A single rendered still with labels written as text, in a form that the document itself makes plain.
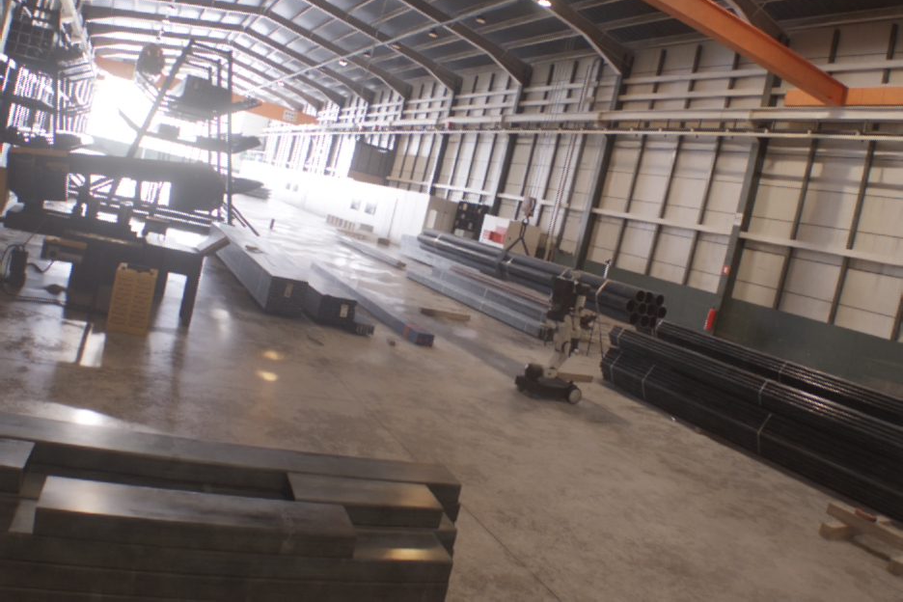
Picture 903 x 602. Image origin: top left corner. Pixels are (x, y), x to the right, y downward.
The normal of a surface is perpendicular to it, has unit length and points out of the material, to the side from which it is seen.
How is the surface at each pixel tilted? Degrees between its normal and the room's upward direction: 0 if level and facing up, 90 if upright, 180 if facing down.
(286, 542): 90
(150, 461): 90
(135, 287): 90
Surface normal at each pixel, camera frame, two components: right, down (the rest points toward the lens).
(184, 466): 0.39, 0.13
